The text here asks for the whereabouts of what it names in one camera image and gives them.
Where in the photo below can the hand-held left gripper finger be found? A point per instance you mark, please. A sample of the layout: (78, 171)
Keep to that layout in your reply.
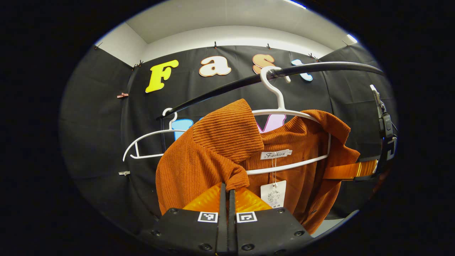
(231, 227)
(223, 220)

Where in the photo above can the small ceiling light panel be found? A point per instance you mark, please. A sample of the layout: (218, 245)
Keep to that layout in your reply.
(352, 38)

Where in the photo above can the copper clip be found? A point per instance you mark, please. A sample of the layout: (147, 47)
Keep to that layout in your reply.
(122, 95)

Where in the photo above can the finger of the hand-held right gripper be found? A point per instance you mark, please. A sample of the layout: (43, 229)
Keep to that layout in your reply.
(348, 170)

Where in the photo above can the large ceiling light panel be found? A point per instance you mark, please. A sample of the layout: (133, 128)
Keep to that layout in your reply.
(295, 3)

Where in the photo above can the black backdrop cloth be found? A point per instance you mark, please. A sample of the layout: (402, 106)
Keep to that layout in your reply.
(96, 124)

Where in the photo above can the black clothes rack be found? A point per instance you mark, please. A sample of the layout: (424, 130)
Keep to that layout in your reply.
(320, 66)

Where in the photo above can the row of black cloth clips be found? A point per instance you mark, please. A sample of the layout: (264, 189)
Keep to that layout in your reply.
(215, 44)

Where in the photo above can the white plastic hanger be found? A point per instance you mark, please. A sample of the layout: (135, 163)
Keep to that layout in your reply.
(282, 104)
(156, 132)

